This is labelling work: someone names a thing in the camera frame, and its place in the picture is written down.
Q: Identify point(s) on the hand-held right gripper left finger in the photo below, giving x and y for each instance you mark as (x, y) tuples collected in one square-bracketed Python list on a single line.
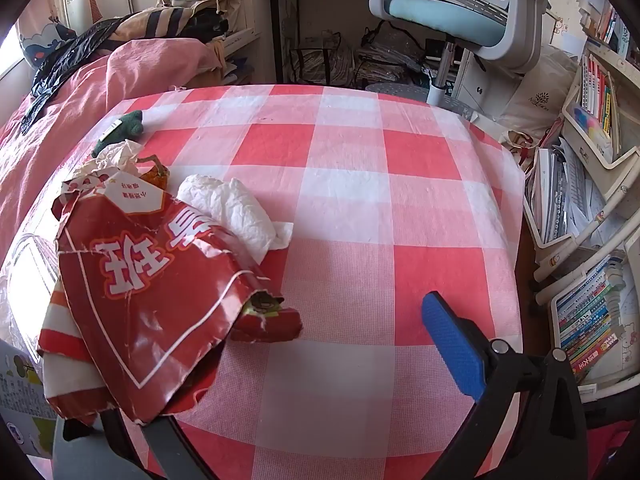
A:
[(170, 452)]

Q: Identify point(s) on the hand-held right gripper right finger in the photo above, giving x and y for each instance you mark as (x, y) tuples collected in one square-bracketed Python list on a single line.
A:
[(450, 345)]

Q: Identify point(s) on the large red paper snack bag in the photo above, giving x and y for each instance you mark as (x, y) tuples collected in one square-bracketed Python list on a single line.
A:
[(150, 300)]

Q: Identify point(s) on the row of thin workbooks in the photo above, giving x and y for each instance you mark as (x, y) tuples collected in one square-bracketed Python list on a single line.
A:
[(590, 320)]

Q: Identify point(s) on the printed cardboard carton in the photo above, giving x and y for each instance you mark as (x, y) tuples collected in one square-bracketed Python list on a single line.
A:
[(20, 395)]

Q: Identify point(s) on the red cartoon snack wrapper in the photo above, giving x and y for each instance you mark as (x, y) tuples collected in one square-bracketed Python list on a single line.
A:
[(272, 322)]

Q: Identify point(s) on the stack of papers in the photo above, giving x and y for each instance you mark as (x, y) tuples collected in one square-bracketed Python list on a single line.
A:
[(560, 195)]

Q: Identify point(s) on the red white checked tablecloth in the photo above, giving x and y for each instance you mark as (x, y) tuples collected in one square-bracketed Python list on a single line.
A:
[(350, 185)]

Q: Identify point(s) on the white bookshelf rack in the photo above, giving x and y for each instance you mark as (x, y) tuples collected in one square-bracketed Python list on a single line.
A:
[(595, 157)]

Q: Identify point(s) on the white tissue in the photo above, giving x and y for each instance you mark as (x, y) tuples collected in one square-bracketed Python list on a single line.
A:
[(225, 210)]

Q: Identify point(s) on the white drawer cabinet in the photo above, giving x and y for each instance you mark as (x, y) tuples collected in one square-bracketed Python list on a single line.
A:
[(480, 85)]

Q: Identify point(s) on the white tote bag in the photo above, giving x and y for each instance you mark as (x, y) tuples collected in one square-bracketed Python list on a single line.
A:
[(540, 95)]

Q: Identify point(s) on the brown pear core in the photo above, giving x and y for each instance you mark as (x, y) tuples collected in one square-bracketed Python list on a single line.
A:
[(152, 175)]

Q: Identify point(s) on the row of colourful books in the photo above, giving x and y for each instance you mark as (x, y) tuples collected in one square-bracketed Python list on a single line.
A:
[(597, 95)]

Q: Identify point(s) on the clear plastic bag of papers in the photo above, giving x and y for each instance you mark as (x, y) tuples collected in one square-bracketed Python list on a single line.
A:
[(385, 55)]

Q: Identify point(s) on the crumpled white paper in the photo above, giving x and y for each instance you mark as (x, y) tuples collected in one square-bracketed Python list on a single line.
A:
[(112, 157)]

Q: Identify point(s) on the green plush toy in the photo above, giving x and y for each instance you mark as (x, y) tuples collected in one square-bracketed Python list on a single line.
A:
[(122, 130)]

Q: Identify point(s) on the grey blue office chair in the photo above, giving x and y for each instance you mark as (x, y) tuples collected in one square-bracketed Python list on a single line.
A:
[(450, 15)]

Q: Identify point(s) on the pink blanket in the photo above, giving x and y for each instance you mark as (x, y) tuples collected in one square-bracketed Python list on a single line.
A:
[(60, 125)]

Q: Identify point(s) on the black garment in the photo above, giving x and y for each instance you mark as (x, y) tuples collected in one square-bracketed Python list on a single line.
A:
[(210, 25)]

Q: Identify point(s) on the black shiny jacket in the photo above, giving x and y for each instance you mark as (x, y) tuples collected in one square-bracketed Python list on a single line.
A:
[(65, 55)]

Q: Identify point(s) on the pink curtain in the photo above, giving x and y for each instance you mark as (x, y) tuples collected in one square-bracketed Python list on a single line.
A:
[(40, 40)]

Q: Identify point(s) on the beige navy striped cloth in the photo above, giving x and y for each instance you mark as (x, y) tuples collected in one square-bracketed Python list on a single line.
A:
[(150, 20)]

